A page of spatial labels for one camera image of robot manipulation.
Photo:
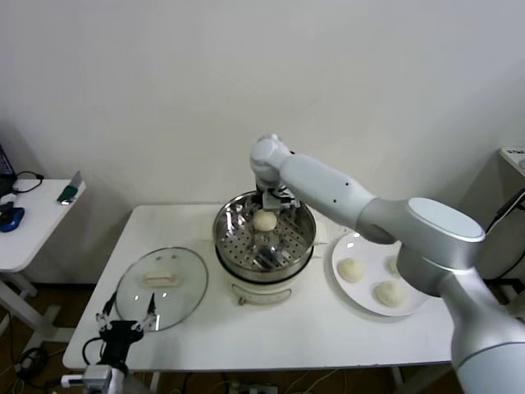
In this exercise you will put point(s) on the glass pot lid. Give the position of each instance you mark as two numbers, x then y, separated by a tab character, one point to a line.
184	295

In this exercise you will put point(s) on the blue computer mouse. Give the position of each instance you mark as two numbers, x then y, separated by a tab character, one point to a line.
10	219

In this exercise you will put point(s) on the white table leg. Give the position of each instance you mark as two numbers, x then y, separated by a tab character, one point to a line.
396	379
155	382

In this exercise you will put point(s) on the white steamed baozi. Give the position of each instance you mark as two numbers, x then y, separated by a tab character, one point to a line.
350	271
389	293
264	221
393	267

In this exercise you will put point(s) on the white electric pot base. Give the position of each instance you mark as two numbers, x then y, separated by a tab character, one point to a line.
262	293

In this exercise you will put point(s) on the small black white gadget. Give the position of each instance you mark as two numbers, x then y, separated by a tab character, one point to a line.
6	203

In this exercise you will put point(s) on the white side table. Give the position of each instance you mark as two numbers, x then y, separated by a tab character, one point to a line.
37	230

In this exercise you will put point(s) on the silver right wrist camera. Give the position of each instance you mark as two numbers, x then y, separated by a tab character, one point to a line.
270	202

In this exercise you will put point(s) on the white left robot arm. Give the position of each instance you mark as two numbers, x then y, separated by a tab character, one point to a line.
125	381

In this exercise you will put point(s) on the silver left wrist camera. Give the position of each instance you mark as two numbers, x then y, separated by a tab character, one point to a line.
97	377

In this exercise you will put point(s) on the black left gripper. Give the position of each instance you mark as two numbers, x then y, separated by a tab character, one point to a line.
119	334

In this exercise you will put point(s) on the grey floor power strip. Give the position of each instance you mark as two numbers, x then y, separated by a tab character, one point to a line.
254	389

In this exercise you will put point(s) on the stainless steel steamer basket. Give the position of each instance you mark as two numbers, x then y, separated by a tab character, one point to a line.
229	221

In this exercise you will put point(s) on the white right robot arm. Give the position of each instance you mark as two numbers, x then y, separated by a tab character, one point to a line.
328	184

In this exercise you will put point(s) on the white round plate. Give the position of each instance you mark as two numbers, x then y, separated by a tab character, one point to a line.
361	299

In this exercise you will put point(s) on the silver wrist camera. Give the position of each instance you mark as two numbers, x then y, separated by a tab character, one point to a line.
270	202
97	377

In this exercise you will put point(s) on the dark laptop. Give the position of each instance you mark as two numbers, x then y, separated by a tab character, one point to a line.
4	168

